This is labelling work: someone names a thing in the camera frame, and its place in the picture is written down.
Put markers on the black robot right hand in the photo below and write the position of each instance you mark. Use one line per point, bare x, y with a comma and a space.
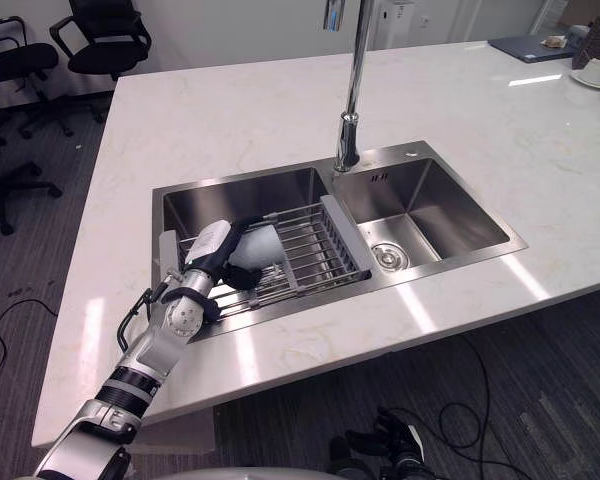
390, 437

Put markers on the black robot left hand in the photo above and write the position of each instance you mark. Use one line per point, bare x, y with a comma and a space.
211, 246

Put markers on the white translucent cup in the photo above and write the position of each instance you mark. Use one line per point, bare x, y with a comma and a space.
260, 247

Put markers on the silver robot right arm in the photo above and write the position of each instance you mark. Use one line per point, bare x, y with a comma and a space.
411, 467

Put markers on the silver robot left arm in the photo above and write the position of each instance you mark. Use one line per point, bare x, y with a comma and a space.
150, 357

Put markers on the stainless steel double sink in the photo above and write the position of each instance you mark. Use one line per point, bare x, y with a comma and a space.
430, 210

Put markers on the white coffee cup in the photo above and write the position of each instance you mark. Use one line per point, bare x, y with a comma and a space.
597, 71

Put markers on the round metal drain strainer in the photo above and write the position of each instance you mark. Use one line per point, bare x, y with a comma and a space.
390, 255

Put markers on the beige counter base panel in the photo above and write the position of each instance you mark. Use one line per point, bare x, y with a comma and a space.
180, 430

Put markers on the chrome faucet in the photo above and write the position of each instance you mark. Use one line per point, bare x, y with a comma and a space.
354, 80

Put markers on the black mesh office chair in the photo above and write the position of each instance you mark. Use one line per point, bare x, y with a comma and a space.
107, 50
17, 62

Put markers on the white water dispenser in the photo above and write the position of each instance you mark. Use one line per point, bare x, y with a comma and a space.
397, 22

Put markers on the dark blue laptop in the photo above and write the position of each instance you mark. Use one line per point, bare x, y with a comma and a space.
530, 49

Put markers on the crumpled paper scrap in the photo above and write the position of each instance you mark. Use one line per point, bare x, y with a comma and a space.
555, 42

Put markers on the white saucer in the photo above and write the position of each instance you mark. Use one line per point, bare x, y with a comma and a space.
580, 79

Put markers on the dark wicker basket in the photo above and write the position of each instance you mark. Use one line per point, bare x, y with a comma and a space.
597, 42

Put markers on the blue and white wall sign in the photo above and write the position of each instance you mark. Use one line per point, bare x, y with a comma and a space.
332, 14

